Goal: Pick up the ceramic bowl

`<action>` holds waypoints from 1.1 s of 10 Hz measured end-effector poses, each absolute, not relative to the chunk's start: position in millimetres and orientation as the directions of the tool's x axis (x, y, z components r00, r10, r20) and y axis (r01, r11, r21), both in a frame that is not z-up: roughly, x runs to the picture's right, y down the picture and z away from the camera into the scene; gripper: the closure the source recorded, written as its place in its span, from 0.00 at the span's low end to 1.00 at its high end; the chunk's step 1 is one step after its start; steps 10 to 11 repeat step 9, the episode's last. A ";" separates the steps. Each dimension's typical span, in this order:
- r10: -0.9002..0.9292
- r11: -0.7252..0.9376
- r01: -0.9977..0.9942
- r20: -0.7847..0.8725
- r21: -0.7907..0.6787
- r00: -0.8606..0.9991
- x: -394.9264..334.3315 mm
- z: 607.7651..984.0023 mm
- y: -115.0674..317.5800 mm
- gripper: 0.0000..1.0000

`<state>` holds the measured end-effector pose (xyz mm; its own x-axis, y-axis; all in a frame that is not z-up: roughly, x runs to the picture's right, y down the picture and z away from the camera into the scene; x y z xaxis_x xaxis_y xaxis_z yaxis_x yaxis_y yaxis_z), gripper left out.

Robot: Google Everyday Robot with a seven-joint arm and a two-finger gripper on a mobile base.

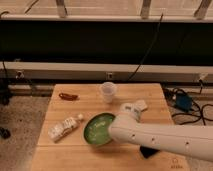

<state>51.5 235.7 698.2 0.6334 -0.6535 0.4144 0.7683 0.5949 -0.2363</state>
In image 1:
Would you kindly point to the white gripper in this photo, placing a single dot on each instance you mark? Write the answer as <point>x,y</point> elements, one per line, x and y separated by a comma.
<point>134,109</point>

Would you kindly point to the green ceramic bowl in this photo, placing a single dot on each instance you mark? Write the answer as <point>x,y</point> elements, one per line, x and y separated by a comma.
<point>96,130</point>

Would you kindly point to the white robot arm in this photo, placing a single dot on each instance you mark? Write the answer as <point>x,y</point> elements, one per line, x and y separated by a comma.
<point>188,140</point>

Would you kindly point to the clear plastic cup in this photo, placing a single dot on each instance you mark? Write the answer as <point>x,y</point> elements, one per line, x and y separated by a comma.
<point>108,91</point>

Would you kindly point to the red chili pepper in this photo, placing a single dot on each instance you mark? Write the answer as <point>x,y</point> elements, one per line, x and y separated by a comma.
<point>68,97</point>

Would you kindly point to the black conveyor frame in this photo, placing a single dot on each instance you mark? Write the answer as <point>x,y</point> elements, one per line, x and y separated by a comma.
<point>157,51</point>

